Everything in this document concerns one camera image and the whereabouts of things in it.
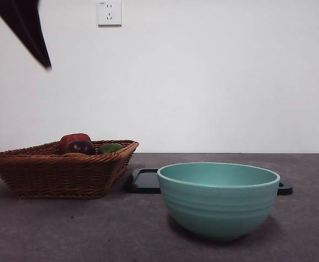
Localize teal ribbed bowl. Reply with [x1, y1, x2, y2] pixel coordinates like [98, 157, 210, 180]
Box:
[157, 162, 281, 241]

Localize red apple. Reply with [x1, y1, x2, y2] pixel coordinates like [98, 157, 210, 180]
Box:
[59, 133, 92, 154]

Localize brown wicker basket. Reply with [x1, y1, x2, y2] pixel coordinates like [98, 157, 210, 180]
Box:
[0, 140, 140, 200]

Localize dark purple round fruit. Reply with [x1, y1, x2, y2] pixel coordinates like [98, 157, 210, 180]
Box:
[66, 140, 96, 156]

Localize green fruit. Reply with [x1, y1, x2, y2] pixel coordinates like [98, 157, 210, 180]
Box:
[98, 143, 124, 155]

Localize dark blue rectangular tray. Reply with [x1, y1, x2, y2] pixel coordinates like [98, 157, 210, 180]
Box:
[124, 168, 293, 196]

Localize white wall power socket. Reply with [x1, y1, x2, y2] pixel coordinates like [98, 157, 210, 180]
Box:
[98, 0, 122, 27]

